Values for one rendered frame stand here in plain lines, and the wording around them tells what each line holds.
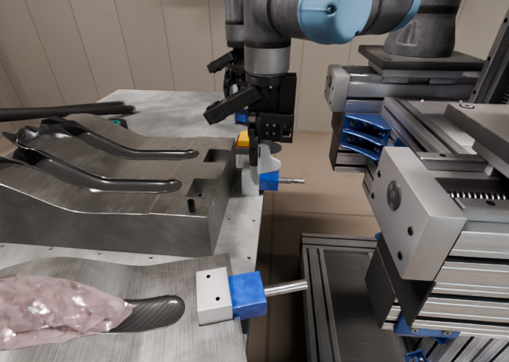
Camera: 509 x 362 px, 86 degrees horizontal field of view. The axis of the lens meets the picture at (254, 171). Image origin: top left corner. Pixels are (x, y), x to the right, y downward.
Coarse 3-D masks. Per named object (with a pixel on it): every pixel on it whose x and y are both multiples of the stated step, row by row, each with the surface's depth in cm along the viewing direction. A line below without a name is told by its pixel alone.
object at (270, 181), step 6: (246, 162) 59; (246, 168) 57; (246, 174) 55; (264, 174) 57; (270, 174) 57; (276, 174) 58; (246, 180) 56; (252, 180) 56; (258, 180) 56; (264, 180) 56; (270, 180) 56; (276, 180) 56; (282, 180) 58; (288, 180) 58; (294, 180) 58; (300, 180) 57; (246, 186) 57; (252, 186) 57; (258, 186) 57; (264, 186) 57; (270, 186) 57; (276, 186) 57; (246, 192) 58; (252, 192) 58; (258, 192) 57
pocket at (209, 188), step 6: (198, 180) 48; (204, 180) 48; (210, 180) 48; (216, 180) 47; (192, 186) 47; (198, 186) 48; (204, 186) 48; (210, 186) 48; (216, 186) 48; (192, 192) 47; (198, 192) 49; (204, 192) 49; (210, 192) 49; (216, 192) 47; (216, 198) 45
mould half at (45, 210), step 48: (48, 144) 49; (144, 144) 60; (192, 144) 58; (0, 192) 41; (48, 192) 42; (96, 192) 45; (0, 240) 47; (48, 240) 45; (96, 240) 44; (144, 240) 43; (192, 240) 42
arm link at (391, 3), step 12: (384, 0) 36; (396, 0) 37; (408, 0) 38; (420, 0) 40; (384, 12) 37; (396, 12) 38; (408, 12) 39; (372, 24) 37; (384, 24) 39; (396, 24) 40
